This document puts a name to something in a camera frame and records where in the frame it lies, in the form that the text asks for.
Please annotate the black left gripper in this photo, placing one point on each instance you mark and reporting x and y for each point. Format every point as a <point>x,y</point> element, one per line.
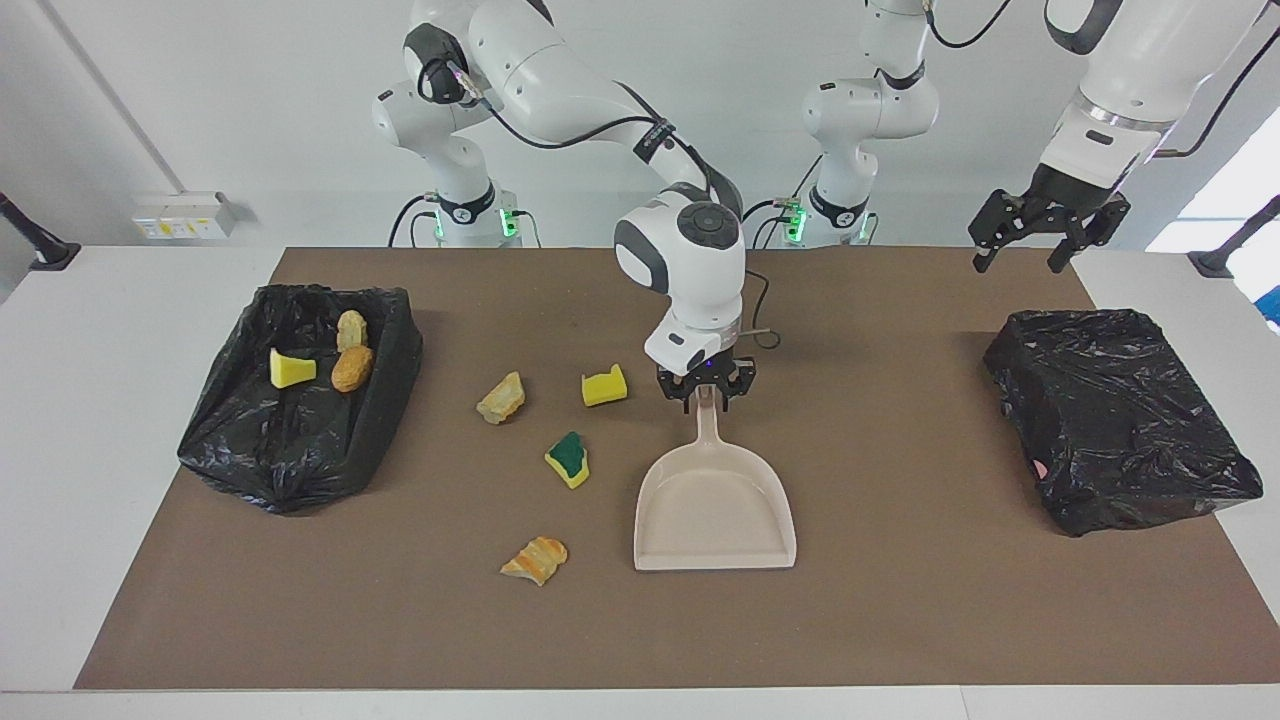
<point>1065,190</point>

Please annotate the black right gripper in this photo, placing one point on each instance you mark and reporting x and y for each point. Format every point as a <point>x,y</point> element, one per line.
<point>708,372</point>

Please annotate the yellow sponge block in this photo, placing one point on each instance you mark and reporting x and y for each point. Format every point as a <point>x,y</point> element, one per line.
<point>603,388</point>

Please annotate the beige plastic dustpan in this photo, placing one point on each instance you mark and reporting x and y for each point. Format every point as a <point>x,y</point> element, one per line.
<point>715,510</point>

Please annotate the green and yellow sponge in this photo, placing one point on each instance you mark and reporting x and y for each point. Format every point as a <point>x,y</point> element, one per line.
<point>568,460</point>

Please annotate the pale bread chunk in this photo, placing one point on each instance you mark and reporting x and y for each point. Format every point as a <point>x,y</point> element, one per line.
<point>501,398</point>

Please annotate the brown bread roll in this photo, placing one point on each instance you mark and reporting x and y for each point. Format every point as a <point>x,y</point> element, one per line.
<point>352,369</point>

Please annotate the pale striped croissant piece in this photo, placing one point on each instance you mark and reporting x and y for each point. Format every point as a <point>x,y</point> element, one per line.
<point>351,329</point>

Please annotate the yellow sponge wedge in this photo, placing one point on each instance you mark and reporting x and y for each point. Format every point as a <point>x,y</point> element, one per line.
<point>290,369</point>

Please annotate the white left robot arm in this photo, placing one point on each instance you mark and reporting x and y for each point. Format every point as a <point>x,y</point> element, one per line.
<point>1140,60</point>

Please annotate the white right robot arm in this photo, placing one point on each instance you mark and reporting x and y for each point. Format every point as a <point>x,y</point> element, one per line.
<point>690,260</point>

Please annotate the black bag lined open bin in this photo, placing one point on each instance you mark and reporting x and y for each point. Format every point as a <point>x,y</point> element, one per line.
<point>290,450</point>

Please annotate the black clamp stand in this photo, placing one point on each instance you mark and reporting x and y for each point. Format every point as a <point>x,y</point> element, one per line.
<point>1225,255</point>
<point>45,250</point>

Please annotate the black bag covered box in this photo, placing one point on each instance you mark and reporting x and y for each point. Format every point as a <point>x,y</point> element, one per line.
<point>1110,420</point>

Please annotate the blue object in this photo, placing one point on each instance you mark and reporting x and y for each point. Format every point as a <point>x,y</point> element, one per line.
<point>1272,305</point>

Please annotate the orange striped croissant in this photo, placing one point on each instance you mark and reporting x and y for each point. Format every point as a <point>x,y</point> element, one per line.
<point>535,560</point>

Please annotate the brown table mat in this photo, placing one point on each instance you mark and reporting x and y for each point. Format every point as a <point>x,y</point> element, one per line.
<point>850,620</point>

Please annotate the white wall socket box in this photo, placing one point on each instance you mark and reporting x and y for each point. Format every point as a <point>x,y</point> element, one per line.
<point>180,215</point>

